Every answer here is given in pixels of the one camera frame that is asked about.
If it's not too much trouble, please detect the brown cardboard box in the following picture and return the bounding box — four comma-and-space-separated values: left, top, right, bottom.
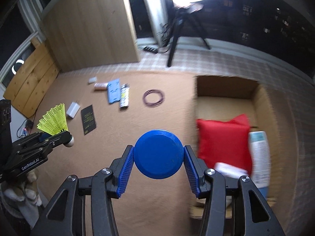
195, 75, 298, 223

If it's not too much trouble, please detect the yellow badminton shuttlecock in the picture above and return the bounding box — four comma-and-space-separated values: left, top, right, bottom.
37, 103, 74, 148

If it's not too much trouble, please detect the black card booklet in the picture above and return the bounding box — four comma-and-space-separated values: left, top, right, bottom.
81, 105, 96, 135

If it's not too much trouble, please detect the pine wood board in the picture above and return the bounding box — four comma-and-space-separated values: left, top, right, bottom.
4, 37, 60, 118

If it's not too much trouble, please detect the patterned white lighter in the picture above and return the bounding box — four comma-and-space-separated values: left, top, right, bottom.
120, 84, 130, 109

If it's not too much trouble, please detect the light wood cabinet panel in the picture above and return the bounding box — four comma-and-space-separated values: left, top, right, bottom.
41, 0, 141, 72

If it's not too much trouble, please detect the blue round lid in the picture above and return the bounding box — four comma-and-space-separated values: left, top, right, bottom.
133, 129, 184, 180

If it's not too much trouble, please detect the white blue tube bottle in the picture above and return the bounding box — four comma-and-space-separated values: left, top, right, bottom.
249, 131, 271, 199

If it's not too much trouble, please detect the small white eraser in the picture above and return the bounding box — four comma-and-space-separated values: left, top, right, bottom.
88, 77, 97, 84

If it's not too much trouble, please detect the black power strip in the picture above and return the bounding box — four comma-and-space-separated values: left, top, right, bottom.
142, 46, 158, 54

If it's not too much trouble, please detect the light blue phone stand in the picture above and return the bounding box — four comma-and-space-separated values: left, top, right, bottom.
107, 78, 121, 104

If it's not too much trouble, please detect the white power plug adapter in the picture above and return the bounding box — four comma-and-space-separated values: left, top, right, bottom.
66, 102, 80, 119

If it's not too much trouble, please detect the purple wire coil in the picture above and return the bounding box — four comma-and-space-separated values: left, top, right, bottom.
142, 88, 165, 108

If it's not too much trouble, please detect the small pink bottle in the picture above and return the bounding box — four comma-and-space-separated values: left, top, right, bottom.
94, 83, 108, 91

